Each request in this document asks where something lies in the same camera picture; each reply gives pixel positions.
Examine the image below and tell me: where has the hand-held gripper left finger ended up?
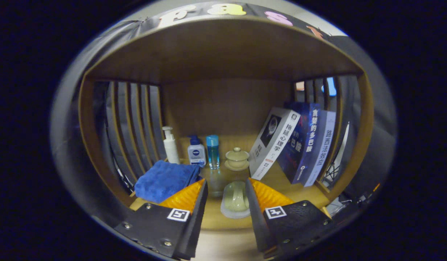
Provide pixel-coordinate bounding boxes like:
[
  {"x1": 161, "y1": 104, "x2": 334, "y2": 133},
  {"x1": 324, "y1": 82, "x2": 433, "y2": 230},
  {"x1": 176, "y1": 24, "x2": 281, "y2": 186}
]
[{"x1": 114, "y1": 178, "x2": 209, "y2": 261}]

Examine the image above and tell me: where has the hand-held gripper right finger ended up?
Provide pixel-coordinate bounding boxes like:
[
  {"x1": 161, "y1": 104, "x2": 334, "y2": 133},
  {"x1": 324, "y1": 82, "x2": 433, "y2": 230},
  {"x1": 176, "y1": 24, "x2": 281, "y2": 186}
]
[{"x1": 245, "y1": 177, "x2": 336, "y2": 258}]

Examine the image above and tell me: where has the wooden countertop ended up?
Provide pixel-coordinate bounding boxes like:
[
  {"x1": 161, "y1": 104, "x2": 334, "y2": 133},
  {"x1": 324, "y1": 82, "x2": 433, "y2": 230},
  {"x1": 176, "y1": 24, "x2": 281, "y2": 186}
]
[{"x1": 129, "y1": 136, "x2": 331, "y2": 231}]

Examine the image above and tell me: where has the wooden cabinet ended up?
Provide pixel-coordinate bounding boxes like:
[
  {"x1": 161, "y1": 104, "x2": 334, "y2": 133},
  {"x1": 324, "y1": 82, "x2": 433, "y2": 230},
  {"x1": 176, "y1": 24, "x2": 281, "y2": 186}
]
[{"x1": 78, "y1": 16, "x2": 374, "y2": 232}]

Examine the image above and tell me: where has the blue folded towel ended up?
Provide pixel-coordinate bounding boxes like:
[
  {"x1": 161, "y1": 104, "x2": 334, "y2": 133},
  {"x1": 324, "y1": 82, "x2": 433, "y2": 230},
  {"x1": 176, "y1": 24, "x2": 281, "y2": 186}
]
[{"x1": 135, "y1": 160, "x2": 202, "y2": 203}]

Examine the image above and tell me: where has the beige lidded teacup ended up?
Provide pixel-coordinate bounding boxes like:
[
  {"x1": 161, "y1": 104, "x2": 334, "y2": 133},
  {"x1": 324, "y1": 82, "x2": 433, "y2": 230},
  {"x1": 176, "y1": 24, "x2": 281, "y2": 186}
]
[{"x1": 224, "y1": 147, "x2": 250, "y2": 171}]

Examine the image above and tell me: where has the white bottle with blue cap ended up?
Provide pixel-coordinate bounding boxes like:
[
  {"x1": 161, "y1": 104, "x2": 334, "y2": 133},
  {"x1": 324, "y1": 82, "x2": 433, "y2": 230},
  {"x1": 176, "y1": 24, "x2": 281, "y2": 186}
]
[{"x1": 188, "y1": 136, "x2": 207, "y2": 167}]

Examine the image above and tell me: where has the clear blue bottle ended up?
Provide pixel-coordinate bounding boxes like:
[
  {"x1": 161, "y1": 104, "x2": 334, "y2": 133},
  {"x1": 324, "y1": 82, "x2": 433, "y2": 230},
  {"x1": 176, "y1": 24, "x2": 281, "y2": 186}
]
[{"x1": 206, "y1": 135, "x2": 220, "y2": 170}]

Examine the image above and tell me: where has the white book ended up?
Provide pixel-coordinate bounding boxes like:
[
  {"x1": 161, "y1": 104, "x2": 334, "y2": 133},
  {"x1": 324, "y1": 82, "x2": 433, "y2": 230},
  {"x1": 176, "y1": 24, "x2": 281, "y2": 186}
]
[{"x1": 249, "y1": 107, "x2": 301, "y2": 181}]

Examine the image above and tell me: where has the white pump bottle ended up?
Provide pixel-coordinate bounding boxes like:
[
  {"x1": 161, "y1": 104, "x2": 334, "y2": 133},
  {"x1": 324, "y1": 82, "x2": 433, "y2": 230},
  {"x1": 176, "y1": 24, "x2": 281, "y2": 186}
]
[{"x1": 162, "y1": 126, "x2": 180, "y2": 165}]

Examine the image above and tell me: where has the dark blue book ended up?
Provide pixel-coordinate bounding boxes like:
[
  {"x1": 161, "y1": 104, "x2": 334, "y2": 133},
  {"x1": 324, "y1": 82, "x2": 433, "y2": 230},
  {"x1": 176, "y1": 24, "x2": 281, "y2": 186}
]
[{"x1": 277, "y1": 102, "x2": 321, "y2": 184}]

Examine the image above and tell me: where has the pale lavender book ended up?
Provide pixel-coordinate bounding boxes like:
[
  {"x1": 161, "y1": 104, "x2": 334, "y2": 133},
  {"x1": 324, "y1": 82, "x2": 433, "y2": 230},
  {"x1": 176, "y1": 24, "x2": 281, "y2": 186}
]
[{"x1": 304, "y1": 110, "x2": 336, "y2": 187}]

